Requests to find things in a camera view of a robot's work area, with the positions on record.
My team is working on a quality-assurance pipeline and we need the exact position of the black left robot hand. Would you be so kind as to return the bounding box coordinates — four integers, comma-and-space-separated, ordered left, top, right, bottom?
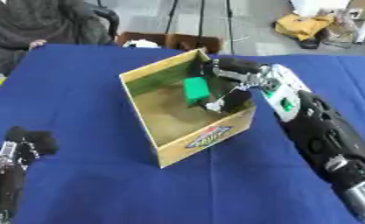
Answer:
0, 125, 61, 214

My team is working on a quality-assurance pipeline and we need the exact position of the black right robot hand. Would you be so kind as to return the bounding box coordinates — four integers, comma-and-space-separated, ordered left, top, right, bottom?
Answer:
201, 57, 271, 115

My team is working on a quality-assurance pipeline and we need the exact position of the green rectangular block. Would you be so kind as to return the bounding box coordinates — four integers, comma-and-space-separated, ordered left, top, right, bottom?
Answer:
182, 76, 213, 107

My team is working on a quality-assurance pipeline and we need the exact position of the brown cardboard box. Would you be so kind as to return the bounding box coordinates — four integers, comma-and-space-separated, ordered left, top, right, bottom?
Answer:
115, 31, 225, 55

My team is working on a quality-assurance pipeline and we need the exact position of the tan cardboard box green inside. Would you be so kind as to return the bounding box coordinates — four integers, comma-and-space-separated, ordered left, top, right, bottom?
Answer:
117, 48, 257, 170

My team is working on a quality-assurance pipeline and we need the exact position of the black tripod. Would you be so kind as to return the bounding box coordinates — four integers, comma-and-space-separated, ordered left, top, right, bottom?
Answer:
164, 0, 239, 55

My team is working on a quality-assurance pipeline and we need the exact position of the yellow bag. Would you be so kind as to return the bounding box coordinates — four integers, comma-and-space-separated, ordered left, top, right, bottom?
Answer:
272, 12, 335, 42

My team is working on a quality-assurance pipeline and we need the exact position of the person's hand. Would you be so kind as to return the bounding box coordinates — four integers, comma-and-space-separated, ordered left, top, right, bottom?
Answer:
27, 38, 49, 50

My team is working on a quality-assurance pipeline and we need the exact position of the white crumpled object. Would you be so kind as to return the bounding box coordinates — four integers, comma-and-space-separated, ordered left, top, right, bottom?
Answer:
121, 38, 163, 49

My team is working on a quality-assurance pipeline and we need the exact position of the person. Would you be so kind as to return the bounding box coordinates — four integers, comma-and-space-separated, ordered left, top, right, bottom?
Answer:
0, 0, 115, 75

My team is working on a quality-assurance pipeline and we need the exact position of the black chair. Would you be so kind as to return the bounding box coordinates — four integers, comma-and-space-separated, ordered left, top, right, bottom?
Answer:
87, 2, 123, 42

